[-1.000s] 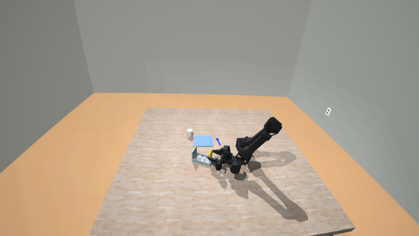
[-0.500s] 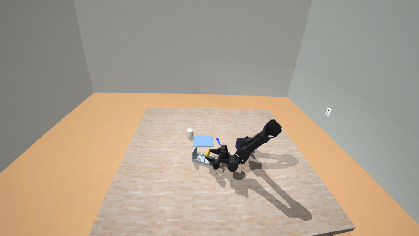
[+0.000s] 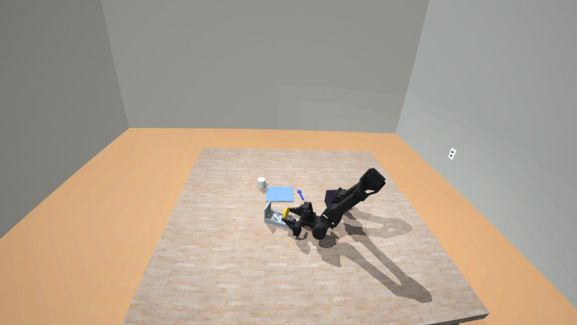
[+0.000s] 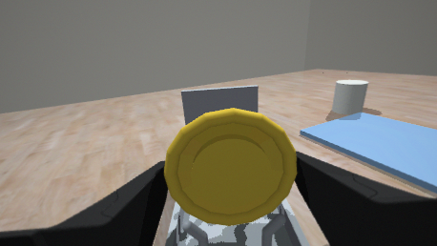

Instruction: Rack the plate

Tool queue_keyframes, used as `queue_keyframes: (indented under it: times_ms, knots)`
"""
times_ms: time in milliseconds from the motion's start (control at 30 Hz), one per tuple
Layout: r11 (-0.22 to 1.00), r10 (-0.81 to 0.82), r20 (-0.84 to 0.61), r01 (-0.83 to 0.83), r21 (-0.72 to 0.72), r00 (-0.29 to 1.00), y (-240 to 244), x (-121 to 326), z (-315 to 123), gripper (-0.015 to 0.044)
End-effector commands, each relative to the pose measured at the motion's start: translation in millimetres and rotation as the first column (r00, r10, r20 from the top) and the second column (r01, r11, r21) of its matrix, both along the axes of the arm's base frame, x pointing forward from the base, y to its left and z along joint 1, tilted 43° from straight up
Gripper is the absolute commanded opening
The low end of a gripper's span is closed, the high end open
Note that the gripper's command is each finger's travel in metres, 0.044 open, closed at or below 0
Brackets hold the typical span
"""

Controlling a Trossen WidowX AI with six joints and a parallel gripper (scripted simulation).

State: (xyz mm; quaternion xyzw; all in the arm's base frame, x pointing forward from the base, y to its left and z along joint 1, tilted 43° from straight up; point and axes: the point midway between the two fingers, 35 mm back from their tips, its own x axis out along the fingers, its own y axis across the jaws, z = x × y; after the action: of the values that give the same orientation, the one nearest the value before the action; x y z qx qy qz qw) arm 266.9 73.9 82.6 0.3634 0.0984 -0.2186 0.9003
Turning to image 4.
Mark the light blue mat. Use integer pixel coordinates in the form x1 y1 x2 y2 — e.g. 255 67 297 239
300 113 437 194

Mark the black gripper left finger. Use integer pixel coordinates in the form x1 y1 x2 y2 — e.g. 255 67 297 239
0 161 168 246

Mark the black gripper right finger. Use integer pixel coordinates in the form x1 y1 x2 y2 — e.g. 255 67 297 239
295 152 437 246

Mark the yellow plate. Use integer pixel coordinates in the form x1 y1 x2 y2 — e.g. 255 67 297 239
164 108 297 226

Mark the grey dish rack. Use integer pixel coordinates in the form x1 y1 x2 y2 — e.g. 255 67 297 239
165 85 310 246

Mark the grey cylinder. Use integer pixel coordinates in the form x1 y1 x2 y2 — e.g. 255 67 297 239
332 80 368 115

